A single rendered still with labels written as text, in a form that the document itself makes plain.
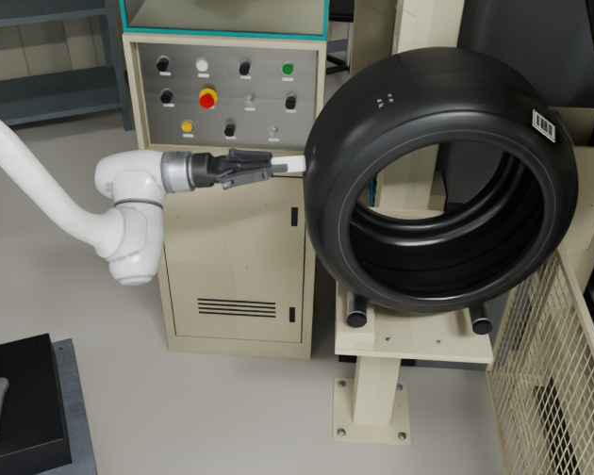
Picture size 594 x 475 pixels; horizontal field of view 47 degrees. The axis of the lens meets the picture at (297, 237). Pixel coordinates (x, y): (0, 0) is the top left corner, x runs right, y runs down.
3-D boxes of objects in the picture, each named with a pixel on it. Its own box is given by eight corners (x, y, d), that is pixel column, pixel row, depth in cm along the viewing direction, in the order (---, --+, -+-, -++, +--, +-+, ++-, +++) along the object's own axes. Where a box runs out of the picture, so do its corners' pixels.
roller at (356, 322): (345, 231, 181) (349, 218, 178) (362, 234, 181) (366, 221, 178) (344, 326, 154) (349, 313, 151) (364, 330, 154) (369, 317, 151)
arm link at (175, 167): (167, 142, 146) (194, 140, 145) (177, 178, 151) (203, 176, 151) (157, 166, 139) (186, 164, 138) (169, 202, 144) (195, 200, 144)
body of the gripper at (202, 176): (186, 167, 139) (230, 163, 138) (193, 145, 145) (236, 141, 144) (194, 196, 143) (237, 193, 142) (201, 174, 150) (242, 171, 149)
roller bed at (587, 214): (515, 201, 189) (541, 106, 171) (569, 204, 189) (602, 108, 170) (530, 246, 174) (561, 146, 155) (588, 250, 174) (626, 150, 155)
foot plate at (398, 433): (334, 379, 253) (334, 375, 252) (405, 383, 252) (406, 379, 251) (332, 440, 232) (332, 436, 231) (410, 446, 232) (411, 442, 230)
